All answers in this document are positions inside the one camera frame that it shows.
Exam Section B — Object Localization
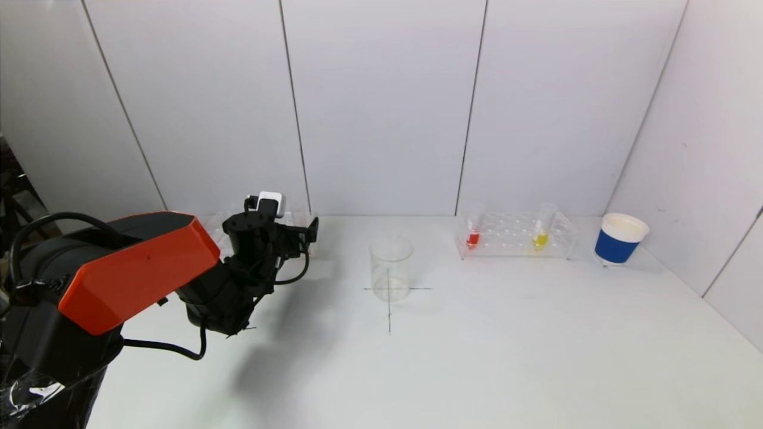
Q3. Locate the clear acrylic test tube rack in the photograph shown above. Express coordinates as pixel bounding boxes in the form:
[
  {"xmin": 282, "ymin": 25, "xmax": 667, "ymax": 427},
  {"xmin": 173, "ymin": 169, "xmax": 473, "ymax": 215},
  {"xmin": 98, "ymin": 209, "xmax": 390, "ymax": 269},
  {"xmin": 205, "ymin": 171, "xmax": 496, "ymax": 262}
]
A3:
[
  {"xmin": 454, "ymin": 212, "xmax": 578, "ymax": 261},
  {"xmin": 203, "ymin": 210, "xmax": 318, "ymax": 254}
]

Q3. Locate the test tube with yellow liquid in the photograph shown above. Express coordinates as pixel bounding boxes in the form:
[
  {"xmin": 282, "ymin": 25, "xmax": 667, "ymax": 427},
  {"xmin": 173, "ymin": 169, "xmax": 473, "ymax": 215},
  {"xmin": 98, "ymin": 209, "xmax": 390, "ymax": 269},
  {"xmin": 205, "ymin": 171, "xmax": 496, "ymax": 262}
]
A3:
[{"xmin": 532, "ymin": 203, "xmax": 558, "ymax": 251}]

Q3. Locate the clear glass beaker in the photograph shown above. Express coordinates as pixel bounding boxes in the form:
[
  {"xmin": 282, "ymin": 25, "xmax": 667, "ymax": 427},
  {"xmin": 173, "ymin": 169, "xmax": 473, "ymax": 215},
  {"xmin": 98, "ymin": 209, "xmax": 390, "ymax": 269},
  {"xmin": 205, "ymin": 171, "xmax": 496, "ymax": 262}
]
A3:
[{"xmin": 369, "ymin": 237, "xmax": 414, "ymax": 303}]

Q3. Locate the test tube with red liquid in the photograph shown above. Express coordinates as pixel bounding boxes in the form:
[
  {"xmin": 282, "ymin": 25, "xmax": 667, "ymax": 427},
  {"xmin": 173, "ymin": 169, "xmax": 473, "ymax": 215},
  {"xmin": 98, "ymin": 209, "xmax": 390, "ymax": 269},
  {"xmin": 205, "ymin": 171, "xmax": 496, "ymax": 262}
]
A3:
[{"xmin": 466, "ymin": 204, "xmax": 486, "ymax": 250}]

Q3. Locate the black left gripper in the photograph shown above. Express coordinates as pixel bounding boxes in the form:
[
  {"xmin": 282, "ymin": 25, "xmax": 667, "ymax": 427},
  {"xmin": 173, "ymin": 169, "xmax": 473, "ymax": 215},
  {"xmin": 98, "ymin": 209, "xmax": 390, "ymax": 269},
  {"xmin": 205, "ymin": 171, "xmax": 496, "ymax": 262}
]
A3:
[{"xmin": 275, "ymin": 216, "xmax": 320, "ymax": 257}]

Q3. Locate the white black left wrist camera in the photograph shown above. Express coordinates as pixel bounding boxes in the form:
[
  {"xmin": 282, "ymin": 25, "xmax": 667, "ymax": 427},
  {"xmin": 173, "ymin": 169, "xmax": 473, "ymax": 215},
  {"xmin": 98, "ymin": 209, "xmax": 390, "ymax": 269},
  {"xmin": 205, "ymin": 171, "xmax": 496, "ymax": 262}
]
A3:
[{"xmin": 247, "ymin": 192, "xmax": 287, "ymax": 219}]

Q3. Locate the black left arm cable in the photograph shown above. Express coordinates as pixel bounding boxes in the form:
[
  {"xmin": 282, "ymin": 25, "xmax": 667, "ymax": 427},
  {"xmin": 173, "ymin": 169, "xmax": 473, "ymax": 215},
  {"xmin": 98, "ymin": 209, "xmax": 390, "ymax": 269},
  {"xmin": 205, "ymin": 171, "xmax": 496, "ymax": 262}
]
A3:
[
  {"xmin": 271, "ymin": 253, "xmax": 311, "ymax": 285},
  {"xmin": 122, "ymin": 319, "xmax": 207, "ymax": 361},
  {"xmin": 9, "ymin": 213, "xmax": 123, "ymax": 287}
]

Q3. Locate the blue white paper cup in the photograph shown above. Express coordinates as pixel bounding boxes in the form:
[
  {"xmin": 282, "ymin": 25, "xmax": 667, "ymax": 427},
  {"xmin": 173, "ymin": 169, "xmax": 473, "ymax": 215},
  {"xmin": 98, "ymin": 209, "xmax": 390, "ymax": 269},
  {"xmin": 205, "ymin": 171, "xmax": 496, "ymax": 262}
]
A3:
[{"xmin": 594, "ymin": 213, "xmax": 650, "ymax": 267}]

